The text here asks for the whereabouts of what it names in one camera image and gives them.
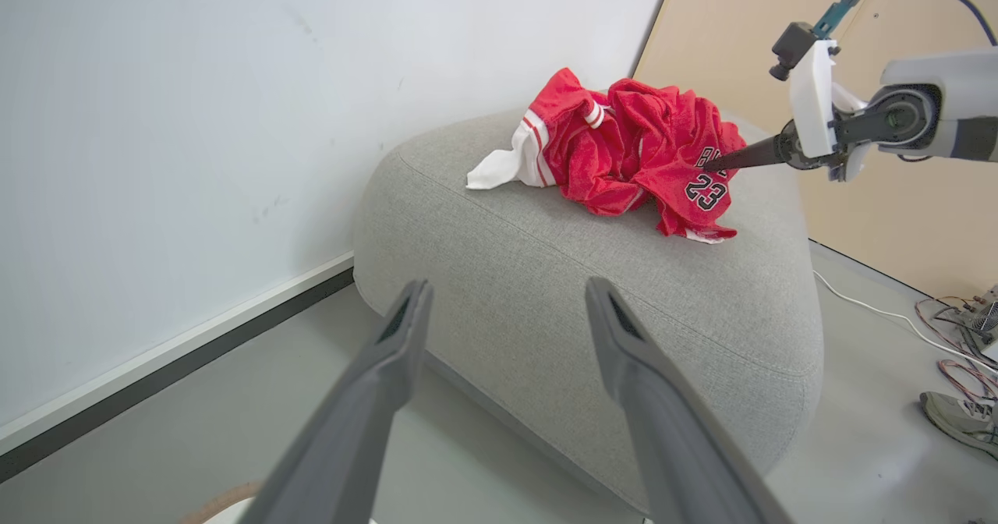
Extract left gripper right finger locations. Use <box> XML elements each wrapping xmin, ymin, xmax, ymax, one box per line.
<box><xmin>585</xmin><ymin>277</ymin><xmax>796</xmax><ymax>524</ymax></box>

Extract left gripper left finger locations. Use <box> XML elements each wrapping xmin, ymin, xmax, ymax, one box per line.
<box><xmin>238</xmin><ymin>278</ymin><xmax>435</xmax><ymax>524</ymax></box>

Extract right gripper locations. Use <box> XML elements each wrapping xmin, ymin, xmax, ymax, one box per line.
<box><xmin>706</xmin><ymin>39</ymin><xmax>866</xmax><ymax>182</ymax></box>

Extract red basketball jersey number 23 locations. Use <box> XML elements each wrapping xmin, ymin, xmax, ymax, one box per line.
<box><xmin>608</xmin><ymin>78</ymin><xmax>747</xmax><ymax>244</ymax></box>

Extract red shorts with white trim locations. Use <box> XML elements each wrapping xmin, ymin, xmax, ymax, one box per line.
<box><xmin>466</xmin><ymin>68</ymin><xmax>648</xmax><ymax>217</ymax></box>

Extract white laundry basket brown rim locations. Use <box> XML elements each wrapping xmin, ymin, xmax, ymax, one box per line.
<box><xmin>178</xmin><ymin>481</ymin><xmax>266</xmax><ymax>524</ymax></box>

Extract grey fabric seat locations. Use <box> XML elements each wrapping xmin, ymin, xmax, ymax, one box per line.
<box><xmin>353</xmin><ymin>107</ymin><xmax>826</xmax><ymax>513</ymax></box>

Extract white and black baseboard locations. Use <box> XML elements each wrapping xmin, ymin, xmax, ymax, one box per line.
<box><xmin>0</xmin><ymin>253</ymin><xmax>356</xmax><ymax>484</ymax></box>

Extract grey electronic device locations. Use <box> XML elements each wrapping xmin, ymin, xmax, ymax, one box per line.
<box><xmin>955</xmin><ymin>286</ymin><xmax>998</xmax><ymax>361</ymax></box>

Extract grey sneaker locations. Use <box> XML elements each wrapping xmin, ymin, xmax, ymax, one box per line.
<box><xmin>920</xmin><ymin>391</ymin><xmax>998</xmax><ymax>461</ymax></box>

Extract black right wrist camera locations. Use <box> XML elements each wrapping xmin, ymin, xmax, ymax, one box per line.
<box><xmin>770</xmin><ymin>22</ymin><xmax>818</xmax><ymax>81</ymax></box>

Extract white floor cable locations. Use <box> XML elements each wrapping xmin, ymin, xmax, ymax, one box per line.
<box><xmin>812</xmin><ymin>269</ymin><xmax>998</xmax><ymax>370</ymax></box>

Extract bundle of coloured wires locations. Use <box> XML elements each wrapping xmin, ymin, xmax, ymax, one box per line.
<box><xmin>914</xmin><ymin>296</ymin><xmax>998</xmax><ymax>405</ymax></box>

